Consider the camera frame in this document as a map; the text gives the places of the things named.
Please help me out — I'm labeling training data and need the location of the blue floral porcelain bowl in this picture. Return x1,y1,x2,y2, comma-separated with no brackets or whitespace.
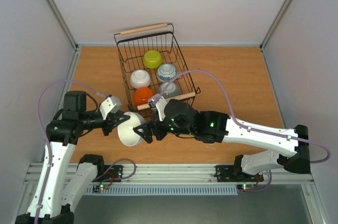
156,63,177,82

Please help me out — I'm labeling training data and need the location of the grey scale pattern bowl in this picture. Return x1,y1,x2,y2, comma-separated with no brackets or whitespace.
158,82,182,99

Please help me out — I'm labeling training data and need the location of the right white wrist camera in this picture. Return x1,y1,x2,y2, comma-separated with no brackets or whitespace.
148,94,167,122

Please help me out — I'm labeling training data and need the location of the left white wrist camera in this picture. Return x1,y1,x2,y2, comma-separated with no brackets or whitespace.
99,95,122,120

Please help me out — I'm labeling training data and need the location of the blue slotted cable duct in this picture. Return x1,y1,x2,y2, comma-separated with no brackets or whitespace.
83,184,238,197

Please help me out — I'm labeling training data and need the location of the black wire dish rack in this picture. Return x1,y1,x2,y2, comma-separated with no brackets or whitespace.
114,23,188,119

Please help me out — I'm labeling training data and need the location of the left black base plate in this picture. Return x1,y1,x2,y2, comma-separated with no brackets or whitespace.
93,165,123,182

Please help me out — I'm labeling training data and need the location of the green bowl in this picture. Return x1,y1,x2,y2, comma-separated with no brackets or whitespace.
143,50,163,69

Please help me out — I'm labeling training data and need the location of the orange bowl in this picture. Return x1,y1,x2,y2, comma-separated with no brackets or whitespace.
133,87,155,106

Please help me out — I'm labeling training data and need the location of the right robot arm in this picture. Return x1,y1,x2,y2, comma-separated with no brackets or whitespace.
133,99,311,180

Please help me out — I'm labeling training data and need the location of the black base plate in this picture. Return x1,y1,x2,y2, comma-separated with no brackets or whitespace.
93,165,123,182
214,165,264,182

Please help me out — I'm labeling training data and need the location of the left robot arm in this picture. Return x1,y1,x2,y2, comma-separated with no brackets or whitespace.
15,91,130,223

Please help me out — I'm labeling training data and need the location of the plain white bowl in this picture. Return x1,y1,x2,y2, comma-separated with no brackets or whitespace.
130,69,151,89

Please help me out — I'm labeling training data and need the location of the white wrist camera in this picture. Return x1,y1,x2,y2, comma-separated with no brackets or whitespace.
148,94,167,122
99,95,122,120

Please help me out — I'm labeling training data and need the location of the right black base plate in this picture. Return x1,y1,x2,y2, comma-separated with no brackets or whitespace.
214,165,264,182

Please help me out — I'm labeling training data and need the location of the aluminium mounting rail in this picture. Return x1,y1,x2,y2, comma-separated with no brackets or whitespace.
24,163,314,185

